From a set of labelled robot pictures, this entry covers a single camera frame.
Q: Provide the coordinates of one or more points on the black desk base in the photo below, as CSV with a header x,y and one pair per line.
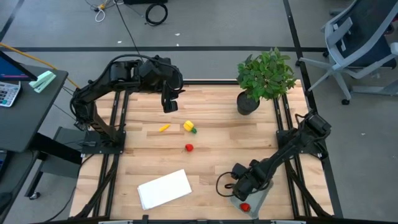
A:
x,y
62,155

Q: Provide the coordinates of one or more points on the green artificial plant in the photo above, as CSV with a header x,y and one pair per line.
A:
x,y
264,74

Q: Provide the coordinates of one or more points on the black desk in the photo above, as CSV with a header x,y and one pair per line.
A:
x,y
28,121

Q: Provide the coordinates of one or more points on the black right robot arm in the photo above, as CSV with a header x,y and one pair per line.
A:
x,y
289,146

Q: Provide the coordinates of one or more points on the grey plastic tray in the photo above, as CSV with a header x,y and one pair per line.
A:
x,y
259,202

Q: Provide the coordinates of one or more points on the black table frame rail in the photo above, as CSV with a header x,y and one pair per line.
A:
x,y
289,193
211,82
300,193
100,186
112,186

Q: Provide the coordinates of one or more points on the grey office chair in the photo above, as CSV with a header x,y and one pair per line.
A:
x,y
367,37

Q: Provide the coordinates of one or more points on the mint green stapler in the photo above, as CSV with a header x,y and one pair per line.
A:
x,y
42,81

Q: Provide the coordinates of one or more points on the black plant pot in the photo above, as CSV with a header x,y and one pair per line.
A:
x,y
247,106

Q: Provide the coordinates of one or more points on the desk computer monitor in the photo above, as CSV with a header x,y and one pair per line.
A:
x,y
12,70

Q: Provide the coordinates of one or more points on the black floor box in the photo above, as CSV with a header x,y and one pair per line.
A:
x,y
143,1

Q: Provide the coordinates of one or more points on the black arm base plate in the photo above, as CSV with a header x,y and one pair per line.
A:
x,y
93,149
281,140

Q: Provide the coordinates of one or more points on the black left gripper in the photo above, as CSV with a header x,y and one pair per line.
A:
x,y
169,91

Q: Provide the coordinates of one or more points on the grey calculator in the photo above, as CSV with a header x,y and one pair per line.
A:
x,y
8,93

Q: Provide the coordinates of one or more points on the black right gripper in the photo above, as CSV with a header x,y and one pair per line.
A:
x,y
248,186

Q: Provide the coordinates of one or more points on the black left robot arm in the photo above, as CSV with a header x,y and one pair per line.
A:
x,y
99,84

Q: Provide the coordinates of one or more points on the yellow toy bell pepper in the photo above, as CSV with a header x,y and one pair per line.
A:
x,y
188,125

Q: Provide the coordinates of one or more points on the white folded cloth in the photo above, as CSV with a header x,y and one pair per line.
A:
x,y
164,189

